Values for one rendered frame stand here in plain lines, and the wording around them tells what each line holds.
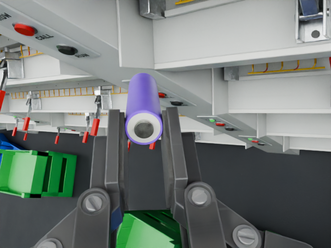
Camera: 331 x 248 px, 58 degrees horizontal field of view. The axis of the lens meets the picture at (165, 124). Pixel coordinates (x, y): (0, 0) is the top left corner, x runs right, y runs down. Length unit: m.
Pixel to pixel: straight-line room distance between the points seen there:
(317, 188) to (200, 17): 0.74
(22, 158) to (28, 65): 1.13
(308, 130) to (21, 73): 0.52
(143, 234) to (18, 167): 0.89
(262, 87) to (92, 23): 0.28
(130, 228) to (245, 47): 0.74
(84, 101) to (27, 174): 0.90
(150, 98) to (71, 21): 0.13
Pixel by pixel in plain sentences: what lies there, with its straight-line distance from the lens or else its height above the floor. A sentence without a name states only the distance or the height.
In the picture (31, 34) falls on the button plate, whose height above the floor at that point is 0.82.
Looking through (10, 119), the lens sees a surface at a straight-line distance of 1.42.
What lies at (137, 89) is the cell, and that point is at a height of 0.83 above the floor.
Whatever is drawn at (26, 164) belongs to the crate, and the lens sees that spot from 1.58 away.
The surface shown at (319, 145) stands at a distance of 0.83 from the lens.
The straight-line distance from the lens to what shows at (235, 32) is 0.28.
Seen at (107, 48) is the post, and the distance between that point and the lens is 0.30.
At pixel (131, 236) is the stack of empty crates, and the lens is 0.94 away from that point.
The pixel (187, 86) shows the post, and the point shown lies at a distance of 0.38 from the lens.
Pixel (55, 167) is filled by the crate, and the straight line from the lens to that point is 1.47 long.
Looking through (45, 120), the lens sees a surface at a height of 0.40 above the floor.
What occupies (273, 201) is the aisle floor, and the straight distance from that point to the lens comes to 0.98.
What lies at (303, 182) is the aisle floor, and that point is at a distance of 0.96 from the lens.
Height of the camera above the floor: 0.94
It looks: 52 degrees down
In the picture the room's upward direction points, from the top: 70 degrees counter-clockwise
